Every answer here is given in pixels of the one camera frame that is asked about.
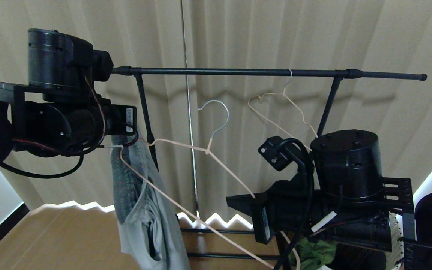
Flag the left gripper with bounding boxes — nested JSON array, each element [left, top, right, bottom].
[[23, 100, 138, 157]]

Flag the pale grey shorts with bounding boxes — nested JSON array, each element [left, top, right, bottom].
[[110, 129, 191, 270]]

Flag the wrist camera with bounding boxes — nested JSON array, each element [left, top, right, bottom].
[[258, 136, 305, 172], [74, 39, 114, 94]]

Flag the black clothes rack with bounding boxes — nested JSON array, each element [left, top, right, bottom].
[[112, 66, 428, 270]]

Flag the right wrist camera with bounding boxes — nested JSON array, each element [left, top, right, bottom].
[[258, 136, 305, 172]]

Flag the white laundry basket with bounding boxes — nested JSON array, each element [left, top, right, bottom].
[[319, 212, 406, 270]]

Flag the beige curtain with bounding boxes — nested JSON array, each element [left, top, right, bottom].
[[0, 0, 432, 222]]

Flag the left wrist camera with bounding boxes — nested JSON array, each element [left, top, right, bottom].
[[74, 39, 114, 94]]

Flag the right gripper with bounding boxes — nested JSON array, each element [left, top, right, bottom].
[[226, 176, 393, 252]]

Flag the green garment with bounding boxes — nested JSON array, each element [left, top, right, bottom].
[[298, 237, 337, 269]]

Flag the pink clothes hanger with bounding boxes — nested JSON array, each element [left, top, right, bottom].
[[248, 69, 318, 152], [120, 99, 302, 270]]

